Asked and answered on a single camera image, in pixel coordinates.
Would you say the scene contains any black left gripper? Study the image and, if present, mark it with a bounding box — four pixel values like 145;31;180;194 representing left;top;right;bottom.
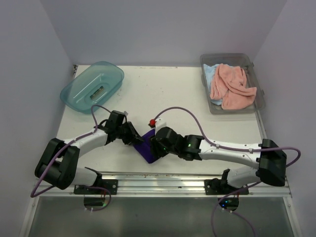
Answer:
116;121;144;145

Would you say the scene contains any dark purple towel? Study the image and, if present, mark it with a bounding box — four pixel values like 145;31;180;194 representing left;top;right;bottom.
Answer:
133;129;158;164

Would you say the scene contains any pink towel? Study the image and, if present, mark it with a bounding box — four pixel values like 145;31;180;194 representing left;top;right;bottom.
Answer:
210;64;257;110

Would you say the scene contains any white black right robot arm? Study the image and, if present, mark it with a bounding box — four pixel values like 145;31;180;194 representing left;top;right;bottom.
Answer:
150;127;287;194

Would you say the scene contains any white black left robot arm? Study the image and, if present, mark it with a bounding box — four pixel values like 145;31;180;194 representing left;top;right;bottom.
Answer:
35;111;144;194

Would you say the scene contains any teal plastic tub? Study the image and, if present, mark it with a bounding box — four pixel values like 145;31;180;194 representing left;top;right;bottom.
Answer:
60;61;124;114

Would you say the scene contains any light blue towel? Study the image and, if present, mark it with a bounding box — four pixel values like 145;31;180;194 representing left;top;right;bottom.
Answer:
203;64;222;106

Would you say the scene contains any clear grey plastic bin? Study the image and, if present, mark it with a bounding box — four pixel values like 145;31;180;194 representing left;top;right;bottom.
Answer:
199;53;265;115

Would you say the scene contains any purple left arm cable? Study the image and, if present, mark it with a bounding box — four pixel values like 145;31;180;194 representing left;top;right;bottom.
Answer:
30;105;112;212

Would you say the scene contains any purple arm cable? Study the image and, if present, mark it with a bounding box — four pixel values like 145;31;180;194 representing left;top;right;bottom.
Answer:
30;105;112;212
152;106;302;237

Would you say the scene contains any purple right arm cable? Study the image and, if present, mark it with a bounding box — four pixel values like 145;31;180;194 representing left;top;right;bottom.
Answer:
152;106;302;237

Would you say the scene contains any aluminium mounting rail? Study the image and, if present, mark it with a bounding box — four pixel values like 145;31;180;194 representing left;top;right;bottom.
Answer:
40;172;292;198

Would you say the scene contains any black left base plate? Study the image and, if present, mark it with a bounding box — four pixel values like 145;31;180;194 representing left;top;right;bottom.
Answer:
74;179;118;195

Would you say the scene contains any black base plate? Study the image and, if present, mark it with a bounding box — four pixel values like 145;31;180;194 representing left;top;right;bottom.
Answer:
204;178;249;195
74;179;118;195

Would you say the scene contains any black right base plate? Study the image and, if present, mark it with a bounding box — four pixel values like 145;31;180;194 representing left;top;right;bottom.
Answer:
204;178;249;195

